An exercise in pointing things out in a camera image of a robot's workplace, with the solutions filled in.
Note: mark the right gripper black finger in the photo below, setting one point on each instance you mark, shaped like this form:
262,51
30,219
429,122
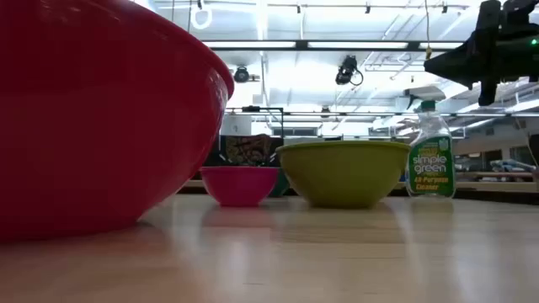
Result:
452,65

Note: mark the olive green plastic bowl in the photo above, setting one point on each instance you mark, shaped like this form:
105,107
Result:
343,174

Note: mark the teal blue plastic bowl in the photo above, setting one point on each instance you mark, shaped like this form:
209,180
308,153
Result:
280,185

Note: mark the small pink plastic bowl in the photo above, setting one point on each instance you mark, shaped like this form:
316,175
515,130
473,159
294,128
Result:
238,185

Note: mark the large red plastic bowl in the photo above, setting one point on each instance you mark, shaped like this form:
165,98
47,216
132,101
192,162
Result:
97,126

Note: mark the Simple Green cleaner spray bottle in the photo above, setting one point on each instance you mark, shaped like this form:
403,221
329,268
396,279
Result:
430,162

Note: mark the round black ceiling fixture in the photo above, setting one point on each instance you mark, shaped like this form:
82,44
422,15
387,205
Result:
241,74

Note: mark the brown woven basket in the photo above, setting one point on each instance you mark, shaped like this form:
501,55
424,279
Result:
248,150

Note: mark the black overhead camera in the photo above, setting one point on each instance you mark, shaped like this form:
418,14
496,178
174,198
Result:
346,70

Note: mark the black overhead frame beam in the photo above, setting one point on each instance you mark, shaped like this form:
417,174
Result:
303,44

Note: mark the black monitor stand frame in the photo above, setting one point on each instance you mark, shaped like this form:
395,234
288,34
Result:
269,115

